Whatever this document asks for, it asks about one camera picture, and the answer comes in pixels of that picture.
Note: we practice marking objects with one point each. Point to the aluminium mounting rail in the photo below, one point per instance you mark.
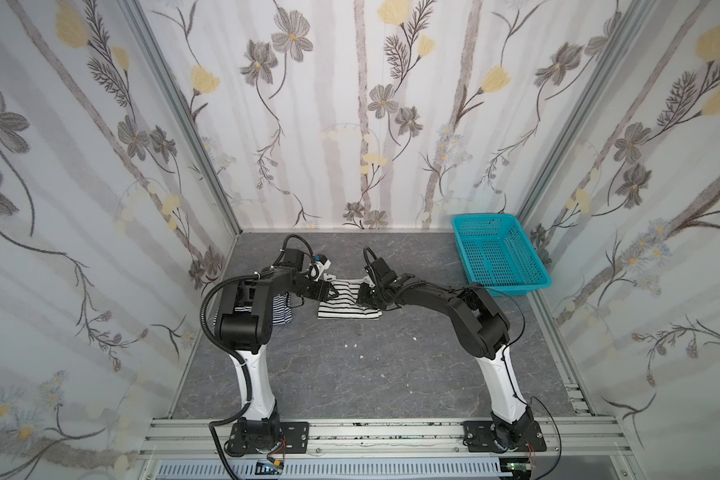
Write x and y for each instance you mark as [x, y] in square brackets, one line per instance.
[365, 438]

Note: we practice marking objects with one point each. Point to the teal plastic basket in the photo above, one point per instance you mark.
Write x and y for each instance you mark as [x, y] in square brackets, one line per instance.
[496, 252]

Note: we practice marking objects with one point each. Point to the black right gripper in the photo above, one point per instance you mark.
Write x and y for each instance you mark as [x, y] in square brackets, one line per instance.
[373, 291]

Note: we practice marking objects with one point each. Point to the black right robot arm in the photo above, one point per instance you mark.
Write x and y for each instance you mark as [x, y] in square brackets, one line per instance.
[482, 330]

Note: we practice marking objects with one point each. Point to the blue white striped tank top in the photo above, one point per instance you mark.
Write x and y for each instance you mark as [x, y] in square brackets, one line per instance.
[282, 309]

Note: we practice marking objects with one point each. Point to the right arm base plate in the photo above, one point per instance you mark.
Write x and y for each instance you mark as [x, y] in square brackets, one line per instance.
[485, 436]

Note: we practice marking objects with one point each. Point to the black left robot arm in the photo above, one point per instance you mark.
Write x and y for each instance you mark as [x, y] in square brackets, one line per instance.
[245, 340]

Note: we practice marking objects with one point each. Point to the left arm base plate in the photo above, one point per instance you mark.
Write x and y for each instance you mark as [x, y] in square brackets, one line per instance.
[288, 437]

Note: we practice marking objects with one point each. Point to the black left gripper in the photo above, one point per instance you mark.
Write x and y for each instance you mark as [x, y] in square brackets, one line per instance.
[322, 288]

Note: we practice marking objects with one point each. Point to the white slotted cable duct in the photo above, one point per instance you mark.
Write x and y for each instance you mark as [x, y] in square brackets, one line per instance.
[373, 468]

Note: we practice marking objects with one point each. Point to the black white striped tank top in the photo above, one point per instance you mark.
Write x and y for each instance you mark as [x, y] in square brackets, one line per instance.
[345, 305]

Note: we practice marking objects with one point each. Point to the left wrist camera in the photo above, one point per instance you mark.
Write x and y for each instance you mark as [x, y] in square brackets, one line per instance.
[319, 264]

